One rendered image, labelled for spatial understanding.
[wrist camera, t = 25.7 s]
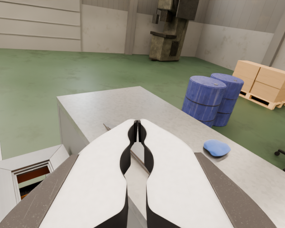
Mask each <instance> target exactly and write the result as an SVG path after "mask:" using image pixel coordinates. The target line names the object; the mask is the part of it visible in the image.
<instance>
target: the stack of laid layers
mask: <svg viewBox="0 0 285 228"><path fill-rule="evenodd" d="M45 167H48V169H49V172H50V173H52V172H53V171H54V169H53V167H52V165H51V162H50V160H46V161H42V162H39V163H36V164H32V165H30V166H26V167H22V168H19V169H16V170H13V171H11V173H12V179H13V184H14V191H15V197H16V202H17V204H18V203H19V202H20V201H21V197H20V192H19V186H18V181H17V177H18V176H21V175H24V174H27V173H30V172H33V171H36V170H39V169H42V168H45Z"/></svg>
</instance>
